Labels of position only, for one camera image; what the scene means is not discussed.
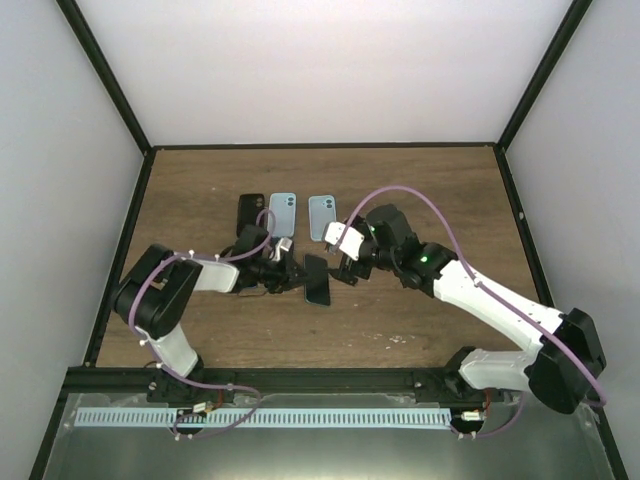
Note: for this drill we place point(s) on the light-blue slotted cable duct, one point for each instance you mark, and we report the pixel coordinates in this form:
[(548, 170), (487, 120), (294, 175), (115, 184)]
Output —
[(323, 418)]

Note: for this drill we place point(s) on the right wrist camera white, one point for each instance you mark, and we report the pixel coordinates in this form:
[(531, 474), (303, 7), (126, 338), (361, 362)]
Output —
[(345, 239)]

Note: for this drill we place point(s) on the metal front plate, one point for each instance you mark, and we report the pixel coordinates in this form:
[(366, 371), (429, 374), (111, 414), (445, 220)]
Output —
[(520, 440)]

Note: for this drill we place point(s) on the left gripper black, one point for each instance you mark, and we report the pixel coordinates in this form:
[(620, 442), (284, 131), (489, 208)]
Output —
[(289, 271)]

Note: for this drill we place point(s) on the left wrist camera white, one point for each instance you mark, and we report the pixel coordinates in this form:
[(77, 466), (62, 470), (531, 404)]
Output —
[(281, 249)]

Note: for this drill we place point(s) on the black enclosure frame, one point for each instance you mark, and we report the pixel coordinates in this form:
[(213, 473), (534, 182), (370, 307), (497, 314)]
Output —
[(411, 89)]

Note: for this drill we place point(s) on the black phone case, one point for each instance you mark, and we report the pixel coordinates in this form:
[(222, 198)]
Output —
[(250, 211)]

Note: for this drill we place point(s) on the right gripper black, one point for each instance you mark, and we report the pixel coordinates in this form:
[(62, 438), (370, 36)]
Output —
[(347, 269)]

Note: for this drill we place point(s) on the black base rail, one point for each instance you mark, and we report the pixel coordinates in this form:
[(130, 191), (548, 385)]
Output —
[(435, 385)]

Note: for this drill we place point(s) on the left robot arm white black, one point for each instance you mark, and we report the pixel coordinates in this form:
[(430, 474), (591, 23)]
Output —
[(152, 297)]

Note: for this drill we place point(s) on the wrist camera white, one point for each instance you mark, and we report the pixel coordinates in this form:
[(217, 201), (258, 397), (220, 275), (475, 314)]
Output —
[(281, 249), (345, 239)]

